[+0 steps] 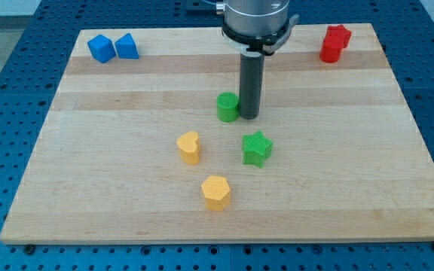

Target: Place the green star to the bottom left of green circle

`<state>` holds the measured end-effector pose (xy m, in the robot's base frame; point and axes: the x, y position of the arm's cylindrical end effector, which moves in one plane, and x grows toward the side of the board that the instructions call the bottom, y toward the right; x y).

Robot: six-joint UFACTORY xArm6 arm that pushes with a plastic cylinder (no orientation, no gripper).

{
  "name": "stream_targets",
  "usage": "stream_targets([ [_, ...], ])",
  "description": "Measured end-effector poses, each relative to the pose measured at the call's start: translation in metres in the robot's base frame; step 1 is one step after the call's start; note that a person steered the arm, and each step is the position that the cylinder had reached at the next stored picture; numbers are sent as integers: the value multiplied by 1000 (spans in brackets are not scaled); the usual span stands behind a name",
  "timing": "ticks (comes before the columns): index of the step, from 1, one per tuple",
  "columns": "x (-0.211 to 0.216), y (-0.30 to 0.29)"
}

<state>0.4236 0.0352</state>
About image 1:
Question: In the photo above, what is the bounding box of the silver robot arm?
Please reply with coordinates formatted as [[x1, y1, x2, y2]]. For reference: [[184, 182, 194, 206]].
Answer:
[[215, 0, 300, 120]]

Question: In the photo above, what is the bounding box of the wooden board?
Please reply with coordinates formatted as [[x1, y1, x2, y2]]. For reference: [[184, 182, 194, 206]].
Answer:
[[0, 23, 434, 245]]

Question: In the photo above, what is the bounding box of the yellow hexagon block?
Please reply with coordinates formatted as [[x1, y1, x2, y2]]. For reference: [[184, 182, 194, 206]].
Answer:
[[201, 175, 231, 212]]

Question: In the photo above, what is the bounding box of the blue triangle block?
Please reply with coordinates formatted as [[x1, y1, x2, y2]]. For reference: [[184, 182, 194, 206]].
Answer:
[[115, 33, 139, 59]]

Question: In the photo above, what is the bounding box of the black flange mount ring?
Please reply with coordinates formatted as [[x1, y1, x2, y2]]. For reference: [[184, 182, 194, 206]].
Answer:
[[222, 14, 299, 56]]

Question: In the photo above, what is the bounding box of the red cylinder block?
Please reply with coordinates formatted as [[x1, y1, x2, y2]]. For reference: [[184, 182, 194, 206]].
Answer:
[[319, 36, 344, 63]]

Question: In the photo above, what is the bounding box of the green star block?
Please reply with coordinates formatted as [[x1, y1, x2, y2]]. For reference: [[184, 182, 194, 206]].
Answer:
[[242, 130, 273, 168]]

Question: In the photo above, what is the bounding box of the blue cube block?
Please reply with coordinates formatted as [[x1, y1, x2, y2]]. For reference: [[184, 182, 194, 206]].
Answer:
[[87, 35, 116, 63]]

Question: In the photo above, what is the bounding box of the yellow heart block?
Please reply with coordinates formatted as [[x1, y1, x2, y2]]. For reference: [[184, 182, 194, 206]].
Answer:
[[176, 131, 200, 166]]

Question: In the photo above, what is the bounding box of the red star block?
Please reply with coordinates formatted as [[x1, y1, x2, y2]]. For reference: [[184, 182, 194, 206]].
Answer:
[[325, 24, 352, 48]]

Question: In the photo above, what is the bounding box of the green cylinder block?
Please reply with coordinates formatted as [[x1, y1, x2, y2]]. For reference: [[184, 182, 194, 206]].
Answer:
[[216, 92, 239, 123]]

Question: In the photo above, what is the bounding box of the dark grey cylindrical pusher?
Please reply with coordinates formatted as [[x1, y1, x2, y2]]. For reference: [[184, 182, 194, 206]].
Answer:
[[239, 54, 264, 120]]

